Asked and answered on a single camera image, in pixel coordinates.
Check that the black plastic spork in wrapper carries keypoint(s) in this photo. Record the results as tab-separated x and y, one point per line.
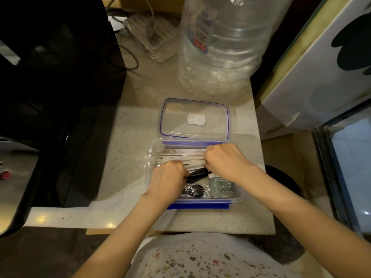
194	189

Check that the person's left fingers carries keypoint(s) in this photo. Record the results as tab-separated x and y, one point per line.
183	172

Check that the white speckled shirt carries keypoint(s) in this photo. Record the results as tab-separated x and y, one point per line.
203	257

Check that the small red object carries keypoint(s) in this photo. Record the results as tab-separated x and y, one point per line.
4	175

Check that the black round bin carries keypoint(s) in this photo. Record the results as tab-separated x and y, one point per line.
285	182

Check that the clear container with blue clips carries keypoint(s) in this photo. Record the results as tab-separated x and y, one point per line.
226	201

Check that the glass tank with dark frame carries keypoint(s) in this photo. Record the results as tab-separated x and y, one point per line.
345	170

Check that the dark packet with white dots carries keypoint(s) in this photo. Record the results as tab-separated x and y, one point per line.
222	186

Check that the person's right hand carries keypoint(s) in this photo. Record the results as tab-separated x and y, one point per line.
229	162

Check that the black appliance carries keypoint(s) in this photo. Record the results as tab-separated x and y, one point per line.
58	98

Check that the large clear water bottle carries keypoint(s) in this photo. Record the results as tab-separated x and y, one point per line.
229	46

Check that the black plastic cutlery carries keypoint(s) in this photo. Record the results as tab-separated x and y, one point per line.
197	174

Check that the person's left hand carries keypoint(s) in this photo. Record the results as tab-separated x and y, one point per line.
166	179

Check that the bundle of paper chopstick sleeves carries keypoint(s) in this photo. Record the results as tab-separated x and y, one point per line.
188	159

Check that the white power strip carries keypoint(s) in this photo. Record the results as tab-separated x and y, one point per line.
158	34

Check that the white box with black print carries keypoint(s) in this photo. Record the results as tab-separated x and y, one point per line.
316	78

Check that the person's right fingers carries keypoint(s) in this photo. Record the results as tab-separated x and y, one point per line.
208	160

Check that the person's right forearm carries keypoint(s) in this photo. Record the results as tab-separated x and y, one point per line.
301	220

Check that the person's left forearm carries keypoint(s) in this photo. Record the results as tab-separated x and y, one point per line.
124	237

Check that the clear container lid blue seal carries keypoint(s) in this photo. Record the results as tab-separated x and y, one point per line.
197	112

